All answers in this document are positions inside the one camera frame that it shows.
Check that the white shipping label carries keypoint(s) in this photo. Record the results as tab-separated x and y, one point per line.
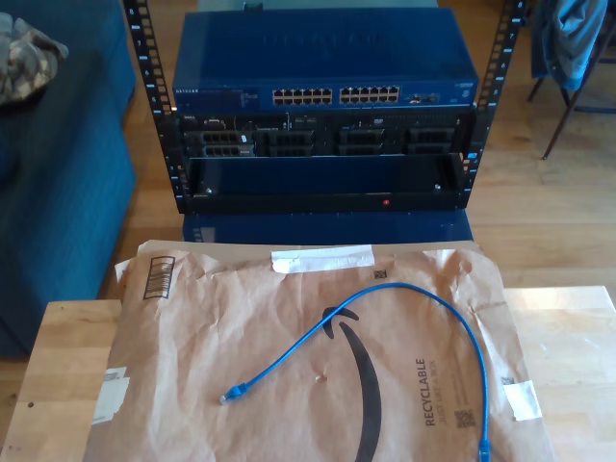
111	397

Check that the grey blue jacket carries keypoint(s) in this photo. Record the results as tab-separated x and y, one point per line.
572	38

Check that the long white tape strip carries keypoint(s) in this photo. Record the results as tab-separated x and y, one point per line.
327	259

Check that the black rack frame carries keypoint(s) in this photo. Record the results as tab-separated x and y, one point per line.
151	72

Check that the dark metal chair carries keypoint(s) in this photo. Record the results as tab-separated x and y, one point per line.
560	120

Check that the blue sofa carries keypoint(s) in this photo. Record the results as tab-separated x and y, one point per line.
58	192

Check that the camouflage cloth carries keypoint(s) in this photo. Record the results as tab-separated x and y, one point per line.
29	62

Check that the black rack server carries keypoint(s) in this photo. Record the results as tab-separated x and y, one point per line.
327	137

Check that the blue network switch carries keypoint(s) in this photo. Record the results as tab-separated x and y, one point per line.
317	53

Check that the brown paper mailer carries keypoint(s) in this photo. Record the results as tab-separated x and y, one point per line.
240	346

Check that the short white tape strip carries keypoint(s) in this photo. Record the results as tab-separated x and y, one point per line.
522	399

